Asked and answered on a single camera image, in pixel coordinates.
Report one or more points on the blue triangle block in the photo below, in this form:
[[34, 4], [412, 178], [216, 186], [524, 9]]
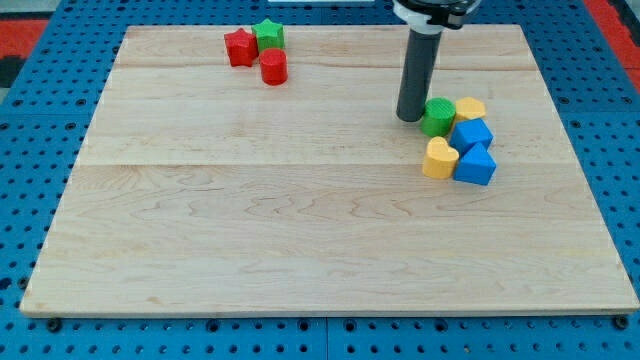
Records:
[[476, 166]]

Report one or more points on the black white robot arm flange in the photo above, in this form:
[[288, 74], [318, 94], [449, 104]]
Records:
[[433, 16]]

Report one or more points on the wooden board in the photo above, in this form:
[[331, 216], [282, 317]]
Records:
[[201, 192]]

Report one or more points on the red star block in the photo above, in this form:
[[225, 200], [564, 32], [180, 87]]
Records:
[[241, 47]]

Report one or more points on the blue cube block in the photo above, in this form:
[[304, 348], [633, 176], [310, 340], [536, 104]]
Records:
[[467, 133]]

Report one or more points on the green star block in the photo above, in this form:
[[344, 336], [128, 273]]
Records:
[[269, 35]]

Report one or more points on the yellow hexagon block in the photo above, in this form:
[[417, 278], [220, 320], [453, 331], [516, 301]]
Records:
[[469, 108]]

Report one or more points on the yellow heart block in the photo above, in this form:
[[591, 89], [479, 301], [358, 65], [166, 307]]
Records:
[[440, 159]]

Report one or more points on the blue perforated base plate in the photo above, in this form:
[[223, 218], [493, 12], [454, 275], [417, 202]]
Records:
[[47, 111]]

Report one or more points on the red cylinder block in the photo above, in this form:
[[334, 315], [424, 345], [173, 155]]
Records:
[[273, 65]]

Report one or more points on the green cylinder block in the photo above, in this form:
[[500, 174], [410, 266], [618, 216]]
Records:
[[438, 117]]

